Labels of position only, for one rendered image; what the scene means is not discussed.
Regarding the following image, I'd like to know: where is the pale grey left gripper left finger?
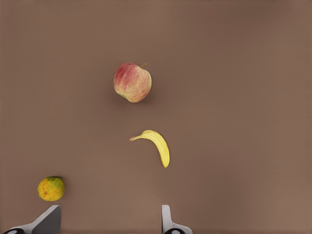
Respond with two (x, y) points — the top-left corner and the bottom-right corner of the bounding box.
(1, 204), (62, 234)

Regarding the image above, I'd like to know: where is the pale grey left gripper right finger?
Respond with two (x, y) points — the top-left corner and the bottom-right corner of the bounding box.
(161, 204), (193, 234)

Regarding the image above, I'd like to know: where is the yellow-green citrus fruit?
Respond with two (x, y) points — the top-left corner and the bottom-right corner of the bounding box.
(38, 175), (65, 202)

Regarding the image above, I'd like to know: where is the yellow banana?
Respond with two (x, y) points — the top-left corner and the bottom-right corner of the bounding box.
(129, 129), (171, 168)

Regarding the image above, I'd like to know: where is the red and yellow apple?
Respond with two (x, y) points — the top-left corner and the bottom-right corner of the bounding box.
(113, 62), (153, 103)

